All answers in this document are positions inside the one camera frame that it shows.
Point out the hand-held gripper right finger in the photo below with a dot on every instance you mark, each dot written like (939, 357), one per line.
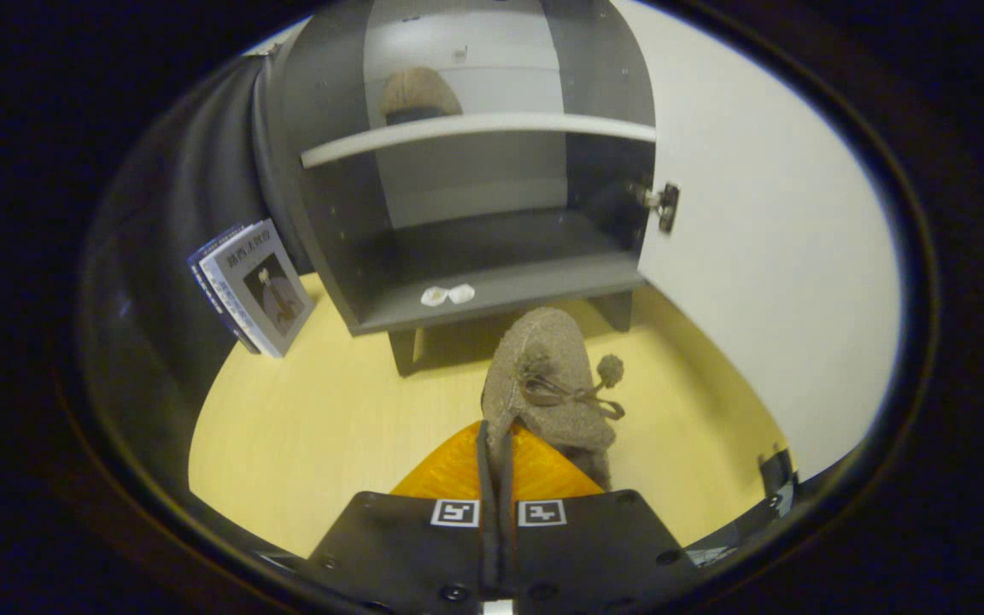
(603, 547)

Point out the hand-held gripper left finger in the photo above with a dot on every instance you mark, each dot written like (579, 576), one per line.
(398, 547)

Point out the brown fuzzy shoe with pompom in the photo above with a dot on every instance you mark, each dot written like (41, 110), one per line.
(547, 359)

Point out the dark grey shoe cabinet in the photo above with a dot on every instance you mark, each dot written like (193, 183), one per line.
(475, 248)

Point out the metal door hinge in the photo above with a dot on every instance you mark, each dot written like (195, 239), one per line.
(661, 203)

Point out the white cabinet shelf board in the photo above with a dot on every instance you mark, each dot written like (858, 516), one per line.
(475, 128)

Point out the small white packet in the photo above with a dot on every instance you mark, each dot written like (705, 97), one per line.
(461, 293)
(433, 296)

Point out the grey figure cover book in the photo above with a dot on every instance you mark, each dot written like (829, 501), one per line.
(266, 286)

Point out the blue cover book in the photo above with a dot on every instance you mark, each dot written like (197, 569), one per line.
(206, 278)

